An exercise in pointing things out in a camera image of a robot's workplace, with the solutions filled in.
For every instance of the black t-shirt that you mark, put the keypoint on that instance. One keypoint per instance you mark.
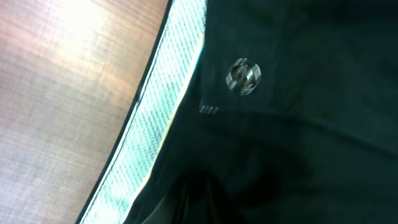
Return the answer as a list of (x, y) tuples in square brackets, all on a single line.
[(290, 105)]

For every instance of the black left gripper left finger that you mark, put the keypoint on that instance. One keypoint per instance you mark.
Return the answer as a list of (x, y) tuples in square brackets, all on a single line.
[(173, 207)]

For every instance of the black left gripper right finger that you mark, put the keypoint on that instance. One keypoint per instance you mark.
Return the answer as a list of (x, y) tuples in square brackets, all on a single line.
[(219, 208)]

